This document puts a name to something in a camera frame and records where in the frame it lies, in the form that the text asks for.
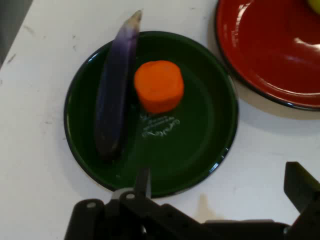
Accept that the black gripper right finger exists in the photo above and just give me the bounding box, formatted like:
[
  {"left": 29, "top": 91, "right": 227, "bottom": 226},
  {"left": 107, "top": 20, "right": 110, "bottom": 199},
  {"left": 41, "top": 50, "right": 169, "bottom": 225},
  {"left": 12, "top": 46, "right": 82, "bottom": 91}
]
[{"left": 283, "top": 161, "right": 320, "bottom": 240}]

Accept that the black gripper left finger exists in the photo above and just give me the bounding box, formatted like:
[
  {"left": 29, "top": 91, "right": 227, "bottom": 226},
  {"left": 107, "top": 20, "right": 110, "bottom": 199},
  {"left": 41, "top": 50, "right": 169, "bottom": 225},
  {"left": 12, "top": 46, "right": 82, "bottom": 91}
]
[{"left": 64, "top": 167, "right": 206, "bottom": 240}]

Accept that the purple toy eggplant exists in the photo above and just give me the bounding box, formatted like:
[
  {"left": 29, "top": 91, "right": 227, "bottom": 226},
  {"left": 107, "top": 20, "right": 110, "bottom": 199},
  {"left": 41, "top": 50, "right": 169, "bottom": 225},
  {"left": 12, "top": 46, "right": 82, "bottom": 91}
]
[{"left": 94, "top": 9, "right": 143, "bottom": 161}]

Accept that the dark green enamel plate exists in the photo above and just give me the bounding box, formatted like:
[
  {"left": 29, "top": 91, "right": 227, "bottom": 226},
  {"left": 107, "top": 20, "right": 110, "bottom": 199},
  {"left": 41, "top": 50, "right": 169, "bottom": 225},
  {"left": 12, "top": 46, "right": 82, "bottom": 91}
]
[{"left": 63, "top": 30, "right": 240, "bottom": 198}]

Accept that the orange toy carrot chunk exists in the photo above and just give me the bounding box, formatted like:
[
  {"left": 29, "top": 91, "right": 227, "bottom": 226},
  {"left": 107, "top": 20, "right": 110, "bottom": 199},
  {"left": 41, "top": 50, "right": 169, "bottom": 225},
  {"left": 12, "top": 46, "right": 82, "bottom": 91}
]
[{"left": 133, "top": 59, "right": 185, "bottom": 115}]

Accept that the red enamel plate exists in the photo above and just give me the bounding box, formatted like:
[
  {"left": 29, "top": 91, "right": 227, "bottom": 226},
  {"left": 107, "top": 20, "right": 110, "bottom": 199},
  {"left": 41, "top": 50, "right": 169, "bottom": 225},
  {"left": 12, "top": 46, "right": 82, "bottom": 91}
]
[{"left": 214, "top": 0, "right": 320, "bottom": 111}]

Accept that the yellow-green toy apple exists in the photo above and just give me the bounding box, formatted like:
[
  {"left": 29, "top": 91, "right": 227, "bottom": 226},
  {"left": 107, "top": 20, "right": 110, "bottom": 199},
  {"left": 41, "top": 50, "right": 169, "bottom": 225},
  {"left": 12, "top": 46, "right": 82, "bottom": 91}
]
[{"left": 306, "top": 0, "right": 320, "bottom": 15}]

